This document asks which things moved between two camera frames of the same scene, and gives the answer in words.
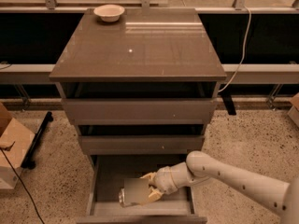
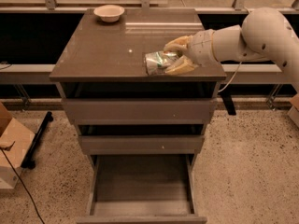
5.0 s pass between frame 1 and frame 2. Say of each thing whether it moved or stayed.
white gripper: moved
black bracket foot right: stayed
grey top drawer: stayed
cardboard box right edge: stayed
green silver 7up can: moved
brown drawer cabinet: stayed
